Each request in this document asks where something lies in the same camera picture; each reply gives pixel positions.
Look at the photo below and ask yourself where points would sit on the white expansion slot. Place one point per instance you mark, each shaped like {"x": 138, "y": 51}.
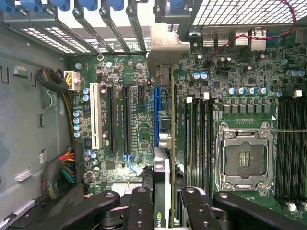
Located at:
{"x": 96, "y": 115}

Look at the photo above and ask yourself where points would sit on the metal CPU socket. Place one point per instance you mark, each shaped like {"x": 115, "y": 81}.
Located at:
{"x": 244, "y": 158}

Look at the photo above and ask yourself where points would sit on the thin metal locking lever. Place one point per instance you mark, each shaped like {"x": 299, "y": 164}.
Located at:
{"x": 287, "y": 130}

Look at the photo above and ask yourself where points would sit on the long black expansion slot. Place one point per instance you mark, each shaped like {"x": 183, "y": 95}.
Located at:
{"x": 176, "y": 107}
{"x": 127, "y": 119}
{"x": 112, "y": 119}

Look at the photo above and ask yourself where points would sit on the silver chipset heat sink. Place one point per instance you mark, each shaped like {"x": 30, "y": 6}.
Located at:
{"x": 127, "y": 185}

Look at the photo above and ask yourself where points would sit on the short black expansion slot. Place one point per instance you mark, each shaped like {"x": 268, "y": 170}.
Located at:
{"x": 141, "y": 95}

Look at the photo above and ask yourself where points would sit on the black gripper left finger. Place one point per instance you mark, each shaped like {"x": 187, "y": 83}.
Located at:
{"x": 96, "y": 207}

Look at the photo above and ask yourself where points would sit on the black open PC case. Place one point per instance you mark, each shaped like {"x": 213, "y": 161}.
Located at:
{"x": 36, "y": 19}

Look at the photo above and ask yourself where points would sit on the green motherboard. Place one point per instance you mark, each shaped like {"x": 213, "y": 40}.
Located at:
{"x": 134, "y": 115}

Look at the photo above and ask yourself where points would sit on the blue card retention clip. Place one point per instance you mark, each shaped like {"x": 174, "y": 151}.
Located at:
{"x": 87, "y": 4}
{"x": 31, "y": 5}
{"x": 115, "y": 4}
{"x": 61, "y": 4}
{"x": 6, "y": 6}
{"x": 177, "y": 4}

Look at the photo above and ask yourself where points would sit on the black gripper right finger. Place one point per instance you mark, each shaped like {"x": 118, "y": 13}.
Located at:
{"x": 199, "y": 213}

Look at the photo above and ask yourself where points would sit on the black RAM slot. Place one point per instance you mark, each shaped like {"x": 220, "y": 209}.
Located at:
{"x": 303, "y": 153}
{"x": 211, "y": 143}
{"x": 280, "y": 153}
{"x": 296, "y": 153}
{"x": 196, "y": 143}
{"x": 288, "y": 153}
{"x": 204, "y": 143}

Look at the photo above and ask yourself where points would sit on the blue expansion slot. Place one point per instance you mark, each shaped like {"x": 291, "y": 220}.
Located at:
{"x": 157, "y": 115}

